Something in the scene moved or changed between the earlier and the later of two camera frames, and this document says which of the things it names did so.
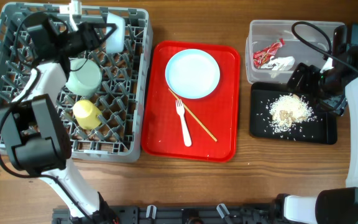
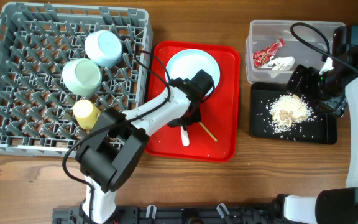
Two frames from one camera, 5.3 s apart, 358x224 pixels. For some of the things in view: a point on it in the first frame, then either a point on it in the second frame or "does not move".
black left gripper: (91, 35) → (196, 117)
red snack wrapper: (261, 57) does not move
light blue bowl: (115, 42) → (104, 48)
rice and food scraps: (288, 110) does not move
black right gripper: (337, 104) does not move
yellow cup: (87, 114) does not move
